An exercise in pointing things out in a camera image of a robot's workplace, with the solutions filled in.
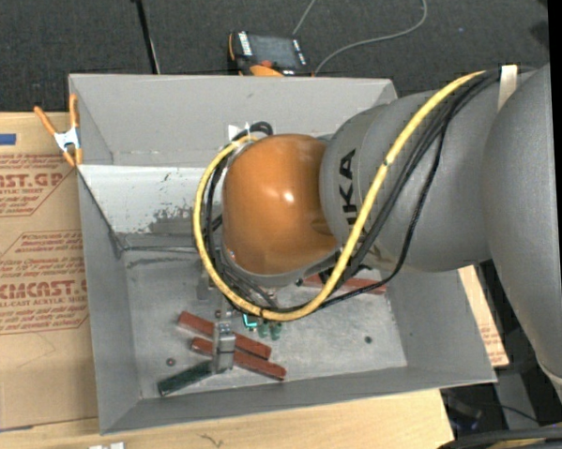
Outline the red-brown flat block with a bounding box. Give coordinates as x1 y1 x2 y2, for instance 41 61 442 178
175 306 273 365
300 268 389 300
190 331 288 387

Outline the grey metal bin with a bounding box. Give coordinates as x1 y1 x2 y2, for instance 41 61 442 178
68 52 500 438

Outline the brown cardboard board, red print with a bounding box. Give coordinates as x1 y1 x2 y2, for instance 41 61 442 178
0 83 513 433

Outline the dark green flat block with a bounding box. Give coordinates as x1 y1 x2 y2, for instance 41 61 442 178
156 357 220 398

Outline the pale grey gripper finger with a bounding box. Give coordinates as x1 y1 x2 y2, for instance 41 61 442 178
195 262 217 302
211 320 239 374

